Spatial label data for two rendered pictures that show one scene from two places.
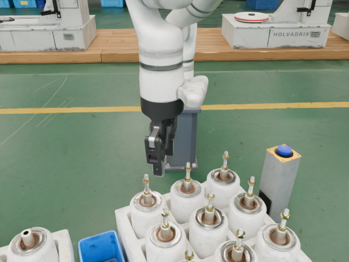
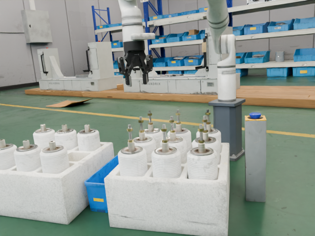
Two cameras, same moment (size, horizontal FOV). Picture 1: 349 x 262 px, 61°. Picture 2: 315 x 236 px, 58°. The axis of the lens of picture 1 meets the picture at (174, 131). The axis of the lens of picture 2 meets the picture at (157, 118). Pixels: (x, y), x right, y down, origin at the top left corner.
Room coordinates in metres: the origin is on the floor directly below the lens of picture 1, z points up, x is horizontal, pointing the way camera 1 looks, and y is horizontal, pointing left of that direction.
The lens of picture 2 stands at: (-0.28, -0.70, 0.56)
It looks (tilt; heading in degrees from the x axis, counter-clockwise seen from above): 13 degrees down; 41
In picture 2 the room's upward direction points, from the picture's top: 4 degrees counter-clockwise
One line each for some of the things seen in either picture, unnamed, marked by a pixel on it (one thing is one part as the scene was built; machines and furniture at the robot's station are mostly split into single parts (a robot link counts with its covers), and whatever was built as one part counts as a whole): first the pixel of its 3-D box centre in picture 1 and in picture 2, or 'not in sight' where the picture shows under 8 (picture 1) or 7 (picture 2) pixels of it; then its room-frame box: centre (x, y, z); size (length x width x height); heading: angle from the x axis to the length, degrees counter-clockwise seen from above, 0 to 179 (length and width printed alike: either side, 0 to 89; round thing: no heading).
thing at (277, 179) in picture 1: (273, 193); (255, 158); (0.71, -0.32, 0.16); 0.07 x 0.07 x 0.31; 25
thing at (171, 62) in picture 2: not in sight; (179, 61); (5.27, 3.24, 0.36); 0.50 x 0.38 x 0.21; 3
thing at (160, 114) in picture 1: (162, 113); (134, 53); (0.47, 0.02, 0.57); 0.08 x 0.08 x 0.09
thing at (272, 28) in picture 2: not in sight; (281, 25); (5.38, 1.00, 0.89); 0.50 x 0.38 x 0.21; 1
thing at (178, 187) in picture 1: (187, 188); (178, 131); (0.62, -0.04, 0.25); 0.08 x 0.08 x 0.01
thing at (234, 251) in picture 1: (237, 252); (165, 147); (0.41, -0.14, 0.26); 0.02 x 0.02 x 0.03
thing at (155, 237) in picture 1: (165, 234); (142, 139); (0.47, 0.02, 0.25); 0.08 x 0.08 x 0.01
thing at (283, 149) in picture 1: (284, 151); (255, 116); (0.71, -0.32, 0.32); 0.04 x 0.04 x 0.02
